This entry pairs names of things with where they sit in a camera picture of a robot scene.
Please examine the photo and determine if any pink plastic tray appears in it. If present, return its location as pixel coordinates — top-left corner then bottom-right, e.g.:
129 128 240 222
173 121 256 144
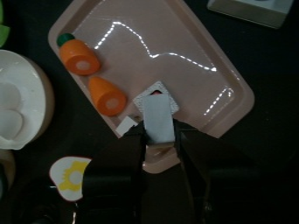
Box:
46 0 257 175

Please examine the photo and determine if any toy carrot tip half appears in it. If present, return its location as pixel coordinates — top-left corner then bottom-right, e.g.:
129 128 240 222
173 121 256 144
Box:
88 75 128 117

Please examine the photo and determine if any grey box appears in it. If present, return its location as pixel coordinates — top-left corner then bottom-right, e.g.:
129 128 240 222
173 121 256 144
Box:
205 0 295 30

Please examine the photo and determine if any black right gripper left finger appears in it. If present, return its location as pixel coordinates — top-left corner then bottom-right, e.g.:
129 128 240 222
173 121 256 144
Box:
76 115 149 224

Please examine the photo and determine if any white sushi piece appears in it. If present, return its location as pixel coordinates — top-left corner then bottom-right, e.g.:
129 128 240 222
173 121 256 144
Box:
132 80 181 144

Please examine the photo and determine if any toy carrot half green stem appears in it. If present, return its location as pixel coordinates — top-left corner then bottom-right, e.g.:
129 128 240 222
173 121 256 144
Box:
56 32 101 77

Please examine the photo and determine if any toy fried egg slice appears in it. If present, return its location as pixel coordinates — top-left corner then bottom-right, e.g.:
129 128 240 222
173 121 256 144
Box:
48 156 93 203

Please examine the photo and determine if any white plate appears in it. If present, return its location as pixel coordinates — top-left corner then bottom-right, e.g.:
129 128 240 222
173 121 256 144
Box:
0 49 56 151

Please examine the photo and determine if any green toy leaf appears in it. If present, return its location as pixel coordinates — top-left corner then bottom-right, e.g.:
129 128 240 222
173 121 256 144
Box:
0 0 12 48

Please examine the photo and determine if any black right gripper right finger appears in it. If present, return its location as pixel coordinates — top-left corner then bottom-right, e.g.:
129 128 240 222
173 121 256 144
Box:
172 118 258 224

